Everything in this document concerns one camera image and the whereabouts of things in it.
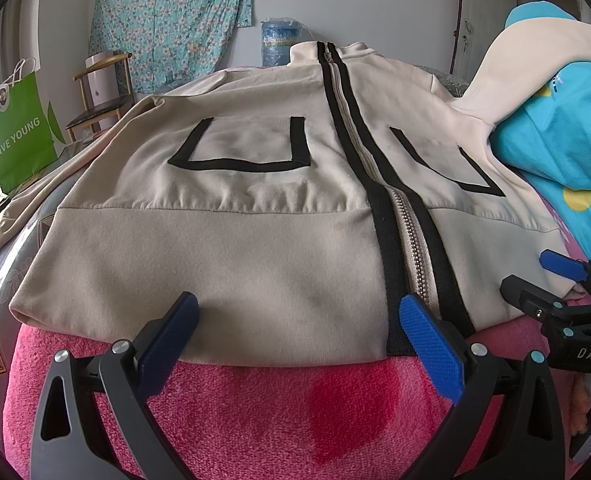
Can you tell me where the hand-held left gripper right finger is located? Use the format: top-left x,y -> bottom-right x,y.
398,294 -> 571,480

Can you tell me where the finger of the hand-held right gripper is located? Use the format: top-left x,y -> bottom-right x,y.
500,275 -> 571,331
539,250 -> 591,311

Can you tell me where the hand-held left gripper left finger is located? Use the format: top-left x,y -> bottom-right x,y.
30,291 -> 200,480

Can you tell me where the beige zip jacket black trim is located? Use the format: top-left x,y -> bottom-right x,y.
0,22 -> 591,368

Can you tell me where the cyan garment with yellow dots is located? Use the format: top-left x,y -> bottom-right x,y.
490,2 -> 591,271

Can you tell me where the pink fleece blanket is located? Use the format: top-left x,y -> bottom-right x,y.
0,200 -> 591,480

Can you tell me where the grey pillow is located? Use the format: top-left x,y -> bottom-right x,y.
415,65 -> 471,101

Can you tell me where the wooden chair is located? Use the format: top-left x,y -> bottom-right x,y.
66,52 -> 136,143

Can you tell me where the green paper shopping bag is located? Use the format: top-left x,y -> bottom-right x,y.
0,57 -> 67,194

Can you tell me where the wooden wardrobe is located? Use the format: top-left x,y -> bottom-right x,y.
448,0 -> 581,76

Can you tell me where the white appliance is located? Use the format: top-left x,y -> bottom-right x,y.
86,52 -> 119,131

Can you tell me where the large blue water bottle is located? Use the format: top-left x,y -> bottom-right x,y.
262,17 -> 312,67

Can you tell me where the teal floral wall cloth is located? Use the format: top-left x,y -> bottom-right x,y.
90,0 -> 254,96

